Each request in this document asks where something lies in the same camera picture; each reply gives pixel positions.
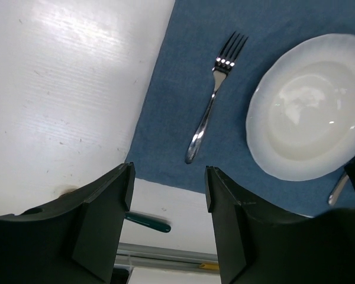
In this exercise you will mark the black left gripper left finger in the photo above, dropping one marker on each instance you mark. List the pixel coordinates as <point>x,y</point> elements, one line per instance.
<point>72,239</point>

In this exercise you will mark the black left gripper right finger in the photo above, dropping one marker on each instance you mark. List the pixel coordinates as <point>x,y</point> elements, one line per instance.
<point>258,242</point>

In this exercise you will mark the silver butter knife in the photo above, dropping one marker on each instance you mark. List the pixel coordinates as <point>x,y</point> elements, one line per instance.
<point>335,193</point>

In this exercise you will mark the white plate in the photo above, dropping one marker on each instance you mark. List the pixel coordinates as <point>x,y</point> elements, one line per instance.
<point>300,123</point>

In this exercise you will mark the silver fork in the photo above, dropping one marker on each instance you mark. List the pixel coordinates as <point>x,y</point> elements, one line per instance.
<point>223,65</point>

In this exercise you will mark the blue cloth napkin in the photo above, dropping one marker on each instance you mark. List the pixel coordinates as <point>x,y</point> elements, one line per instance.
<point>180,88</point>

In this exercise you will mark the aluminium front rail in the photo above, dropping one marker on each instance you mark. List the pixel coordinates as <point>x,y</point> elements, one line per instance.
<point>133,255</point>

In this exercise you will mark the gold spoon green handle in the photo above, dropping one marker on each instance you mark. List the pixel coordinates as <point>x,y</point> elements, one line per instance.
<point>148,221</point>

